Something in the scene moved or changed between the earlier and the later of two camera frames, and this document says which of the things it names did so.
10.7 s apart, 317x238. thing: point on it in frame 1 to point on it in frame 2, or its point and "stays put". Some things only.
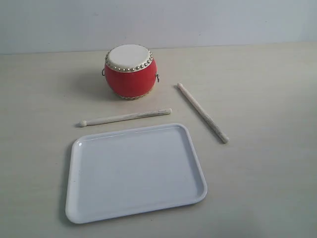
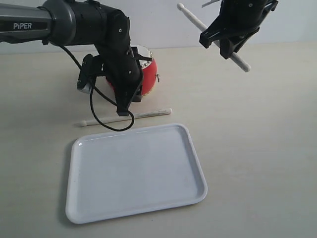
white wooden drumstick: (225, 139) to (234, 56)
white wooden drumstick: (125, 117) stays put
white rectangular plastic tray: (116, 173) stays put
